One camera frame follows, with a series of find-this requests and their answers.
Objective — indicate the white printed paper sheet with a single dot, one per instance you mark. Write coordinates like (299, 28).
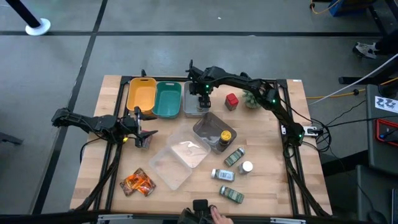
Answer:
(385, 104)

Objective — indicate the everything bagel seasoning jar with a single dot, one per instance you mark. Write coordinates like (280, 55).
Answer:
(223, 175)

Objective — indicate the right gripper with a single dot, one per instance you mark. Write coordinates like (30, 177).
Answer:
(199, 88)

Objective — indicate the white lid spice jar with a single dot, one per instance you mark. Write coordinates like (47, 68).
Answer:
(245, 167)

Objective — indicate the person's leg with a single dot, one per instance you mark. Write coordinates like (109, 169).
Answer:
(387, 43)

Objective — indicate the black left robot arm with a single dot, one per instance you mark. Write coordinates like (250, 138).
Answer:
(87, 123)

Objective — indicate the person's shoe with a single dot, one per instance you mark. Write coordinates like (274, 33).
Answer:
(365, 49)

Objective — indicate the grey metal foot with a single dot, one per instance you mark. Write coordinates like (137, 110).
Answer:
(11, 138)

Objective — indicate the red framed device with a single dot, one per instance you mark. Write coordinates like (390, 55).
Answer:
(385, 132)

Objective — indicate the black pole white round base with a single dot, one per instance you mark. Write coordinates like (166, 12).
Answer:
(37, 27)

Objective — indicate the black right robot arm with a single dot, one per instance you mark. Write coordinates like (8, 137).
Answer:
(248, 83)

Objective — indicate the person's hand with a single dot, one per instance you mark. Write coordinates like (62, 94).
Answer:
(220, 217)

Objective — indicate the red cube block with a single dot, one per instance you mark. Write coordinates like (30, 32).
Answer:
(231, 101)

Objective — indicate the smoky transparent plastic bin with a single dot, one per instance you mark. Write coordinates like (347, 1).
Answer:
(210, 129)

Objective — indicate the yellow plastic bin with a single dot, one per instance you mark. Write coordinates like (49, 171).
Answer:
(141, 95)

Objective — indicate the green herb jar grey lid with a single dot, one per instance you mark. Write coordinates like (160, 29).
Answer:
(234, 156)

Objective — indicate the teal plastic bin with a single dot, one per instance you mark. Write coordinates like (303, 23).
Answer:
(167, 99)

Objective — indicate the grey power strip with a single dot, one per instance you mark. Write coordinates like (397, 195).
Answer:
(311, 130)

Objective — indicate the grey cart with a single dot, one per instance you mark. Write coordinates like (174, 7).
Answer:
(381, 155)

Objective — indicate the light grey plastic bin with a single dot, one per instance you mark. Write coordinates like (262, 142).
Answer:
(190, 105)

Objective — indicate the blue box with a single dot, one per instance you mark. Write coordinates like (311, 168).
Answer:
(348, 7)

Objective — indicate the black metal stand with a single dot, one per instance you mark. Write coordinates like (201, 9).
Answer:
(351, 80)
(377, 18)

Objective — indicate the orange foil spice packet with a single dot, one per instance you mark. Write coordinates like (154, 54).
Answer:
(141, 183)

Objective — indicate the silver metal bracket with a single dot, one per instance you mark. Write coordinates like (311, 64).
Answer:
(287, 221)
(115, 217)

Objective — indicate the dark grey cabinet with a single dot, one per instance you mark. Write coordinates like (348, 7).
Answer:
(373, 193)

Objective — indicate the green artificial succulent plant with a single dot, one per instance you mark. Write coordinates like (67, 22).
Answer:
(248, 99)

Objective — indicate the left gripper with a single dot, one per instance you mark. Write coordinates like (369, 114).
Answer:
(129, 127)

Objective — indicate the dark jar yellow lid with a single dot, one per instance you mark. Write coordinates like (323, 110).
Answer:
(224, 138)

